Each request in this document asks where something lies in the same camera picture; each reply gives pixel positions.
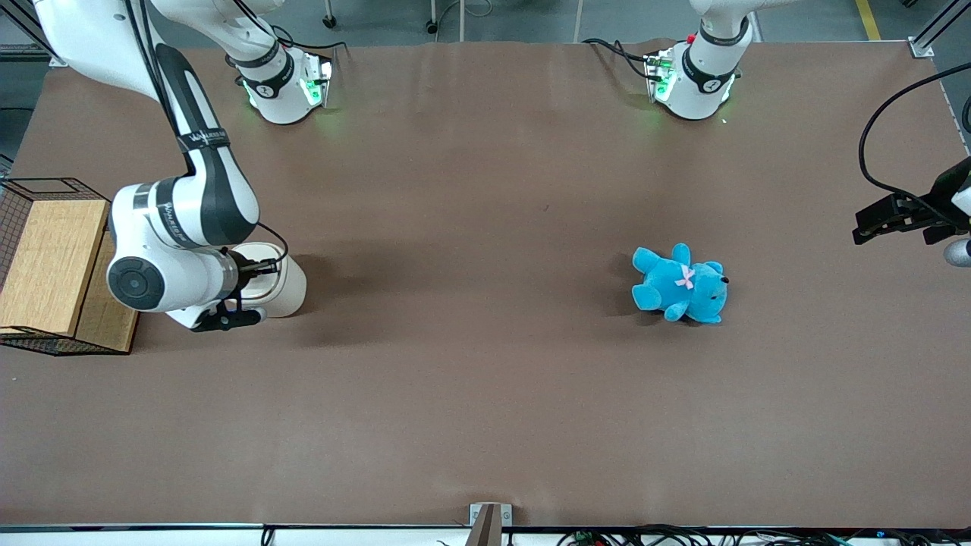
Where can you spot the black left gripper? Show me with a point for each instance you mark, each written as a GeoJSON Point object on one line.
{"type": "Point", "coordinates": [943, 196]}

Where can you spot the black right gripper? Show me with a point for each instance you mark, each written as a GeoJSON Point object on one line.
{"type": "Point", "coordinates": [244, 271]}

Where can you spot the cream white trash can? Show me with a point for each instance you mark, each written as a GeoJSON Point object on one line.
{"type": "Point", "coordinates": [292, 292]}

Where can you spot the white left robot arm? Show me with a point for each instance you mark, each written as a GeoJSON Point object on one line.
{"type": "Point", "coordinates": [694, 91]}

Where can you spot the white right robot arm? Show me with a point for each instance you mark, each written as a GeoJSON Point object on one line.
{"type": "Point", "coordinates": [205, 197]}

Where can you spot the blue teddy bear plush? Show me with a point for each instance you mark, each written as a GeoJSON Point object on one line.
{"type": "Point", "coordinates": [675, 284]}

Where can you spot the brown table cover sheet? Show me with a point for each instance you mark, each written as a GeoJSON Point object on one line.
{"type": "Point", "coordinates": [485, 379]}

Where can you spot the black caster wheel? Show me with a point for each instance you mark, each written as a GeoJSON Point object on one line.
{"type": "Point", "coordinates": [329, 20]}
{"type": "Point", "coordinates": [431, 25]}

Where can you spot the aluminium frame post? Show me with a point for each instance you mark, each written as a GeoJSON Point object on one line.
{"type": "Point", "coordinates": [937, 30]}
{"type": "Point", "coordinates": [23, 19]}

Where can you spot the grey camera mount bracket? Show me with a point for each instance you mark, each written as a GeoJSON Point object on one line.
{"type": "Point", "coordinates": [487, 523]}

